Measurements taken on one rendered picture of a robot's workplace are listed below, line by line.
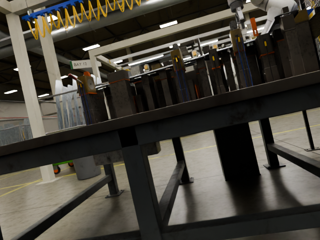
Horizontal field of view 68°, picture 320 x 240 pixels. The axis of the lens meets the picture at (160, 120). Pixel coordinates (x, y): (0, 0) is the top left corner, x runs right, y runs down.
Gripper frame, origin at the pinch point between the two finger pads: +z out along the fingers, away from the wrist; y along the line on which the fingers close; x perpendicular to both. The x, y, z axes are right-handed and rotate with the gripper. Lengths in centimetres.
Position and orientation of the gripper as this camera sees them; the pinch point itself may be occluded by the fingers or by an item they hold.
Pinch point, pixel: (243, 36)
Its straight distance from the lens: 160.6
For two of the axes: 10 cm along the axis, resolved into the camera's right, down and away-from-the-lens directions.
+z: 2.2, 9.7, -0.1
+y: 2.8, -0.6, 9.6
